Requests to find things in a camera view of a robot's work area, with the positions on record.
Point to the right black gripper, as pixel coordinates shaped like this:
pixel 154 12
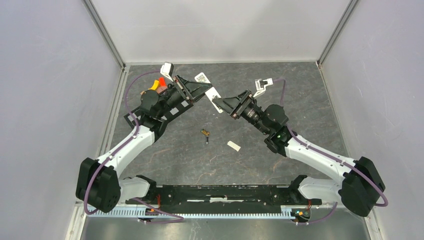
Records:
pixel 235 106

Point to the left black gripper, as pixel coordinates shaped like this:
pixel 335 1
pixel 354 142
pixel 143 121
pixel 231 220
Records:
pixel 192 89

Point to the white remote control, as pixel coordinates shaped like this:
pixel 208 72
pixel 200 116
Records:
pixel 212 93

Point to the white battery cover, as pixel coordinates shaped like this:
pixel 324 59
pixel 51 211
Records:
pixel 234 146

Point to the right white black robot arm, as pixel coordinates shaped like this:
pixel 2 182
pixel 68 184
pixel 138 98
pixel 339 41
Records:
pixel 356 183

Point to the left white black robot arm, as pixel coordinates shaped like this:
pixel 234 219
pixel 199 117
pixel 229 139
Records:
pixel 99 185

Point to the checkerboard calibration plate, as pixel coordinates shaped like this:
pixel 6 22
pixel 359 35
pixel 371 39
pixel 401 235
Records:
pixel 156 116

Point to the red toy block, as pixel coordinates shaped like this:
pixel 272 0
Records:
pixel 162 82

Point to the brown toy block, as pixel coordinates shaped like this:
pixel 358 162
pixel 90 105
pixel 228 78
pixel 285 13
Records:
pixel 162 89

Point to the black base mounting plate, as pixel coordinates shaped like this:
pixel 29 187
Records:
pixel 225 199

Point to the white slotted cable duct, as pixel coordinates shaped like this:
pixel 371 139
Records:
pixel 143 212

